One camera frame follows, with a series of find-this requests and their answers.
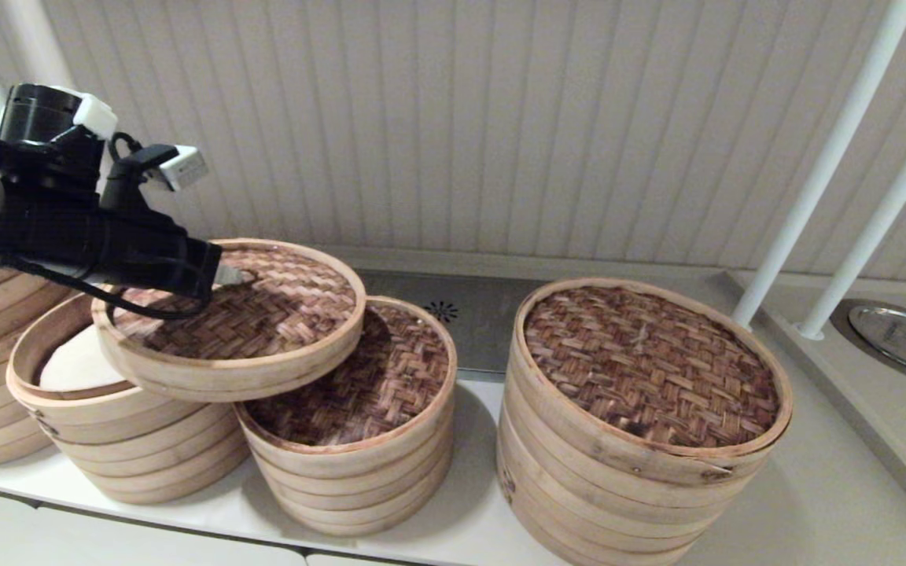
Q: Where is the white steamer liner cloth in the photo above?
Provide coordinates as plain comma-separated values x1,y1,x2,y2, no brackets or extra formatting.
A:
39,324,135,392

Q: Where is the large bamboo steamer basket stack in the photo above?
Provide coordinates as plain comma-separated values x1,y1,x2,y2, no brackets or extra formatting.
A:
496,377,768,566

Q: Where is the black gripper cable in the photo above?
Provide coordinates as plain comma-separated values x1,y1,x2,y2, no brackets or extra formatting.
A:
0,259,214,322

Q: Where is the wide white column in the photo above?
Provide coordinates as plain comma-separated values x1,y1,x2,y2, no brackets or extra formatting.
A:
3,0,80,91

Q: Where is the large dark woven bamboo lid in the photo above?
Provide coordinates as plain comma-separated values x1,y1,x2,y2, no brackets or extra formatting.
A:
505,277,794,487

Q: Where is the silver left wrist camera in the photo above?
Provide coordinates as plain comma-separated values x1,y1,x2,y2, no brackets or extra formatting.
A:
157,145,210,193

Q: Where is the round stainless steel lid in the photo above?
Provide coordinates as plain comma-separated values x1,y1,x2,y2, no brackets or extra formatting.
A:
848,307,906,384

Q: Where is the light woven steamer lid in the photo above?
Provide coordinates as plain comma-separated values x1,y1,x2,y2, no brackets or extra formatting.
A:
91,238,367,403

